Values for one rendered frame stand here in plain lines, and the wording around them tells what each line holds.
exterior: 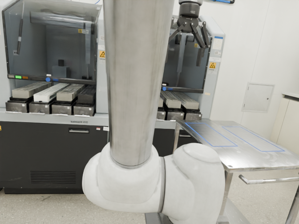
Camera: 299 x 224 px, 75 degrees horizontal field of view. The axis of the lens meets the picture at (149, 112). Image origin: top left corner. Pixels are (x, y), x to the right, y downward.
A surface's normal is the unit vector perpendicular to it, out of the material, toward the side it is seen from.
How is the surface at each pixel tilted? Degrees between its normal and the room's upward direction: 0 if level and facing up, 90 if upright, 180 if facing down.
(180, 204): 91
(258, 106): 90
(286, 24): 90
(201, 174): 64
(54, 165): 90
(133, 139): 113
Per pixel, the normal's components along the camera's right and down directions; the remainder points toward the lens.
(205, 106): 0.13, 0.28
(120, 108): -0.37, 0.55
